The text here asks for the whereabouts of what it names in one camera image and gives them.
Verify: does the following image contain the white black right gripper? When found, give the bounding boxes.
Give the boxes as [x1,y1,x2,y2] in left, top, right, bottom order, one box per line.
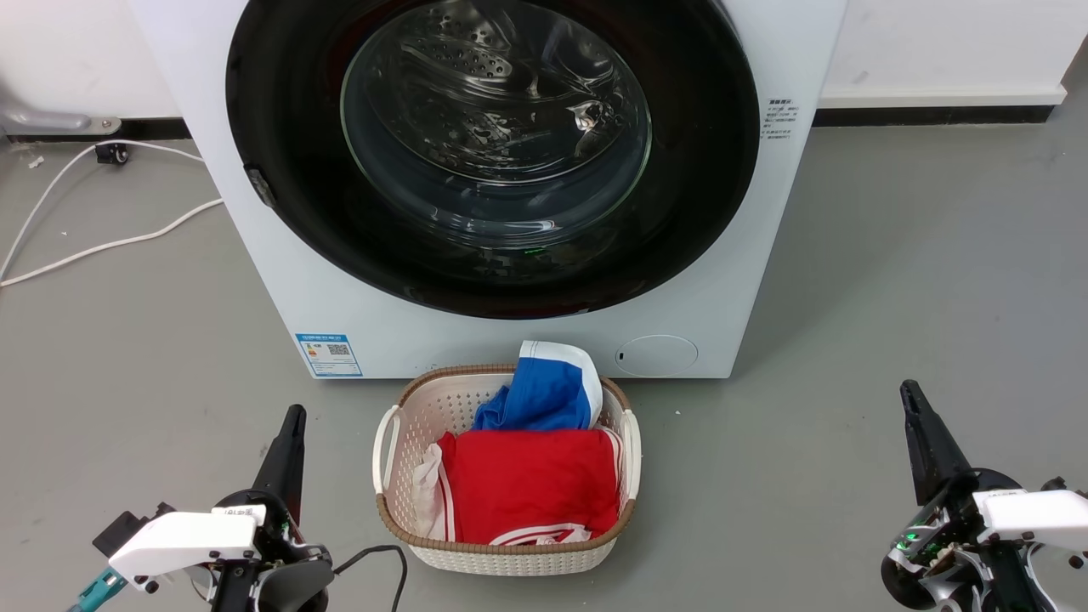
[881,380,1088,612]

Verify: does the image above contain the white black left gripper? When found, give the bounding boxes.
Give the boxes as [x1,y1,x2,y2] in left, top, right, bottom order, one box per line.
[92,405,335,612]

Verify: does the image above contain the white front-load washing machine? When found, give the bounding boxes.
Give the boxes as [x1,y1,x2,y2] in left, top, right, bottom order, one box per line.
[127,0,849,381]

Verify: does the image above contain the black round glass washer door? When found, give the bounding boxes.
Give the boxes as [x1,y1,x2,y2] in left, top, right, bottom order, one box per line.
[225,0,761,321]

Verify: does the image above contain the blue energy label sticker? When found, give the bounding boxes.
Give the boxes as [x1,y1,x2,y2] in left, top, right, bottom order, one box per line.
[295,332,364,378]

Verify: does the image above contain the cream perforated laundry basket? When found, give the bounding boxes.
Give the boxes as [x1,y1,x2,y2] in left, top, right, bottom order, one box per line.
[372,364,643,577]

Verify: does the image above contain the red garment with white stripes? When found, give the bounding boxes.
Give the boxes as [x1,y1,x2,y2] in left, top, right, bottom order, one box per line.
[413,428,624,547]

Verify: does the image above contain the blue and white garment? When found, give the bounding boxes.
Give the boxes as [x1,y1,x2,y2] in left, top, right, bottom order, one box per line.
[473,340,604,432]

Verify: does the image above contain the round white filter cover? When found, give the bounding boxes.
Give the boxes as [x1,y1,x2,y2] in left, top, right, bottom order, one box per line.
[615,334,700,378]

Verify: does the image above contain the white warning text sticker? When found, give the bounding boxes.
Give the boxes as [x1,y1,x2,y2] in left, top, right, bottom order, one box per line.
[762,98,801,141]

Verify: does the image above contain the teal cable connector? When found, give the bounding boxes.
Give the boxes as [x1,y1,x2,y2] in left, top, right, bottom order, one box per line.
[68,568,128,612]

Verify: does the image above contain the white power cable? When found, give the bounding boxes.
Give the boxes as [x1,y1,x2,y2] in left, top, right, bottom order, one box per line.
[0,197,224,288]
[0,139,206,278]

